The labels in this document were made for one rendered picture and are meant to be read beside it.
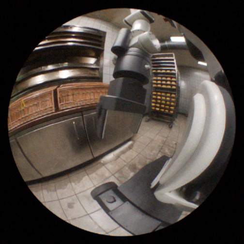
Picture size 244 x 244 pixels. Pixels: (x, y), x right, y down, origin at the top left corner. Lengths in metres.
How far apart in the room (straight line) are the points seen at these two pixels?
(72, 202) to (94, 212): 0.19
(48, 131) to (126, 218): 0.64
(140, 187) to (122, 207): 0.17
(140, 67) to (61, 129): 0.51
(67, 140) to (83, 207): 0.54
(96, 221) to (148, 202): 0.39
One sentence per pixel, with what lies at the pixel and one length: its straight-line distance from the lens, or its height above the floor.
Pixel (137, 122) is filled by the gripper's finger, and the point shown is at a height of 0.56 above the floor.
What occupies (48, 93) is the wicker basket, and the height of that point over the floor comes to 0.72.
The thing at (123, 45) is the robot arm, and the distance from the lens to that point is 0.18.
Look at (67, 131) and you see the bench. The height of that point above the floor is 0.44.
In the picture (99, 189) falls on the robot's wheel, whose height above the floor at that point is 0.20.
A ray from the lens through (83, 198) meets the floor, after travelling 0.70.
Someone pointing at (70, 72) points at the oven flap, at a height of 1.02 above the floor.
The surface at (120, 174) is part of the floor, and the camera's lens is 0.71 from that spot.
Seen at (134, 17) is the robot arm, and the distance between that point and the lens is 0.43.
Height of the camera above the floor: 0.64
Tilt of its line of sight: 21 degrees down
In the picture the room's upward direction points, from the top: straight up
